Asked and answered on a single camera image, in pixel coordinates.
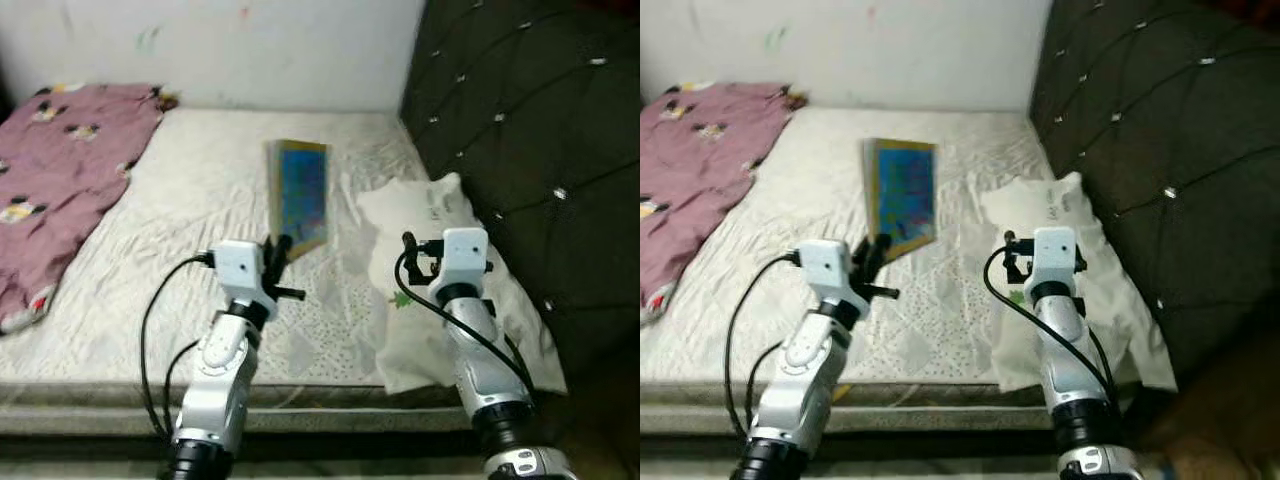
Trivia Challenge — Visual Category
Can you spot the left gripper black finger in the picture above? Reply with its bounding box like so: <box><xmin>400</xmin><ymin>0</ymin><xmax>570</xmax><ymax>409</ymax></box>
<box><xmin>269</xmin><ymin>234</ymin><xmax>295</xmax><ymax>287</ymax></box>
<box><xmin>859</xmin><ymin>234</ymin><xmax>892</xmax><ymax>287</ymax></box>

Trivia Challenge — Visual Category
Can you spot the colourful children's book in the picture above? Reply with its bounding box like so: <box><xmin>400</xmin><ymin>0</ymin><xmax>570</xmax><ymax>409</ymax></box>
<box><xmin>862</xmin><ymin>137</ymin><xmax>940</xmax><ymax>264</ymax></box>
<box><xmin>264</xmin><ymin>137</ymin><xmax>332</xmax><ymax>262</ymax></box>

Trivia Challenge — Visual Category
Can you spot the white pillow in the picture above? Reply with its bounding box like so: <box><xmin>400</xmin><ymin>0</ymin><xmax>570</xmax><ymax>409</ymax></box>
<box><xmin>979</xmin><ymin>171</ymin><xmax>1180</xmax><ymax>394</ymax></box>
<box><xmin>354</xmin><ymin>171</ymin><xmax>570</xmax><ymax>395</ymax></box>

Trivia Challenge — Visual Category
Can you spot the beige quilted mattress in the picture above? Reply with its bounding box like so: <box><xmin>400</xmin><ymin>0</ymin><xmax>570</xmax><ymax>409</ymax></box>
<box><xmin>0</xmin><ymin>107</ymin><xmax>572</xmax><ymax>437</ymax></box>
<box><xmin>640</xmin><ymin>104</ymin><xmax>1182</xmax><ymax>437</ymax></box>

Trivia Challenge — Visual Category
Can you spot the black tufted headboard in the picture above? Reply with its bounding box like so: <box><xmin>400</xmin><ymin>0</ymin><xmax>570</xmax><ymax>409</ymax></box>
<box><xmin>399</xmin><ymin>0</ymin><xmax>641</xmax><ymax>383</ymax></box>
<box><xmin>1027</xmin><ymin>0</ymin><xmax>1280</xmax><ymax>383</ymax></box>

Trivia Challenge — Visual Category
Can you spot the pink Mickey Mouse blanket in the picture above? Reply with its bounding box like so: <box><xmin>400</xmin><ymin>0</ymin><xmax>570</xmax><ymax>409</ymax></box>
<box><xmin>640</xmin><ymin>81</ymin><xmax>810</xmax><ymax>324</ymax></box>
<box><xmin>0</xmin><ymin>82</ymin><xmax>182</xmax><ymax>337</ymax></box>

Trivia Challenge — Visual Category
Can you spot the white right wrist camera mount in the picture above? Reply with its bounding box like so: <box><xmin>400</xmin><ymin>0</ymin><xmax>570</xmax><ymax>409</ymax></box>
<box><xmin>1032</xmin><ymin>226</ymin><xmax>1082</xmax><ymax>292</ymax></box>
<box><xmin>439</xmin><ymin>227</ymin><xmax>492</xmax><ymax>297</ymax></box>

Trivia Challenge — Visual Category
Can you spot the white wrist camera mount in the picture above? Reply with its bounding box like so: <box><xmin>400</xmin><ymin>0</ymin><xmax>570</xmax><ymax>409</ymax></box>
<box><xmin>796</xmin><ymin>239</ymin><xmax>864</xmax><ymax>317</ymax></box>
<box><xmin>439</xmin><ymin>227</ymin><xmax>492</xmax><ymax>297</ymax></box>
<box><xmin>1032</xmin><ymin>226</ymin><xmax>1082</xmax><ymax>292</ymax></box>
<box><xmin>211</xmin><ymin>239</ymin><xmax>277</xmax><ymax>317</ymax></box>

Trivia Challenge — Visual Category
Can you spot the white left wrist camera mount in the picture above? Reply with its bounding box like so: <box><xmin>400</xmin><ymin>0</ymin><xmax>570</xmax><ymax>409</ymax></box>
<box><xmin>796</xmin><ymin>239</ymin><xmax>864</xmax><ymax>317</ymax></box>
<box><xmin>211</xmin><ymin>239</ymin><xmax>277</xmax><ymax>317</ymax></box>

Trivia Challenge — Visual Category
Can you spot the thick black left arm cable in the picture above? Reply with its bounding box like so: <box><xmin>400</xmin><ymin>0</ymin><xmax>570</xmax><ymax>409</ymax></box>
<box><xmin>724</xmin><ymin>253</ymin><xmax>802</xmax><ymax>442</ymax></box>
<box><xmin>139</xmin><ymin>253</ymin><xmax>217</xmax><ymax>442</ymax></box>

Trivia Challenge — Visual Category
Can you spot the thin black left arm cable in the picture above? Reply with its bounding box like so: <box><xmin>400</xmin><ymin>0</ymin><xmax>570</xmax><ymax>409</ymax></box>
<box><xmin>163</xmin><ymin>339</ymin><xmax>217</xmax><ymax>442</ymax></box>
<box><xmin>744</xmin><ymin>339</ymin><xmax>802</xmax><ymax>442</ymax></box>

